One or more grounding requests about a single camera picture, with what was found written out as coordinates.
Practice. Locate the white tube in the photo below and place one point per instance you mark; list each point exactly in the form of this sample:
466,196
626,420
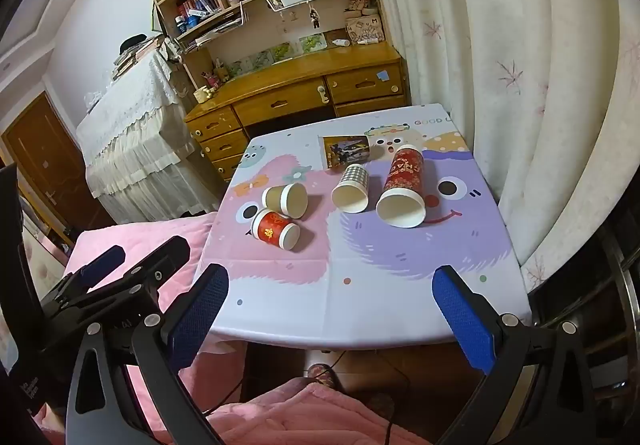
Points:
341,42

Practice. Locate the brown wooden door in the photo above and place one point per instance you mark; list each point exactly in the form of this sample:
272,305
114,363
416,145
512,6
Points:
45,165

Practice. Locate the cream mug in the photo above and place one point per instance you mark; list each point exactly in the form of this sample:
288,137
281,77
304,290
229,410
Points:
204,95

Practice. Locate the black hat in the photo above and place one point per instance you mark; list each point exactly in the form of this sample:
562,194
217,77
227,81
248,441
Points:
133,41

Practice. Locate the tall red paper cup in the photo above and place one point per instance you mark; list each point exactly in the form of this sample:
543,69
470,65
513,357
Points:
402,185

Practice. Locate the pink fleece blanket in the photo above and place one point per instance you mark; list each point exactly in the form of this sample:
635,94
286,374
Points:
300,417

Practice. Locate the cartoon printed tablecloth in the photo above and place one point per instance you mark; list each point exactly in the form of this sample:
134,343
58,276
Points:
380,275

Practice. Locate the stack of books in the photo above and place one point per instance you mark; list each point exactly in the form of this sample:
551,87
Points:
137,56

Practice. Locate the wooden letter board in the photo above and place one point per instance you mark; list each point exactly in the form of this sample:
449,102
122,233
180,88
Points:
364,30

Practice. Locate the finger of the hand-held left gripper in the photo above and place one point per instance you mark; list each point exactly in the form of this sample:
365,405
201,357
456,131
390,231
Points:
102,265
162,257

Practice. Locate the printed card packet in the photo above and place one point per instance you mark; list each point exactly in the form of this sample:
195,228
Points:
347,151

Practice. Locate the patterned slipper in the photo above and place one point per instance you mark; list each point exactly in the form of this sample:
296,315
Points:
324,376

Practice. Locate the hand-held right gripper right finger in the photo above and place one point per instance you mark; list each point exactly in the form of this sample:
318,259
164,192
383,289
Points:
464,320

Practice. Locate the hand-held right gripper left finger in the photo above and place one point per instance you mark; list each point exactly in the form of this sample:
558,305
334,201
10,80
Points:
201,314

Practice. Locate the white lace furniture cover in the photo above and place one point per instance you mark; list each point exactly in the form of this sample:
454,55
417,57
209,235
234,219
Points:
135,145

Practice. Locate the checked paper cup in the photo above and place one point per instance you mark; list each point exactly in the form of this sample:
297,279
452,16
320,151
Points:
353,185

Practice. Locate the wooden desk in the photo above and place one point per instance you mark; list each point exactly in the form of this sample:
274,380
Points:
280,97

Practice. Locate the white floral curtain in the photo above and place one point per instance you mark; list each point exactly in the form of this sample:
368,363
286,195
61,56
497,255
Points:
525,75

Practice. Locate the pink quilted bed cover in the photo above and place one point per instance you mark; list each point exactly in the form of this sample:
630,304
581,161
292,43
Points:
150,235

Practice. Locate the small red paper cup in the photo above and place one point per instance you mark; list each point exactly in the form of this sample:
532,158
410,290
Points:
272,226

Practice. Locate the brown paper cup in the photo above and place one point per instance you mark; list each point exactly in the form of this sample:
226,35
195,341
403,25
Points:
282,197

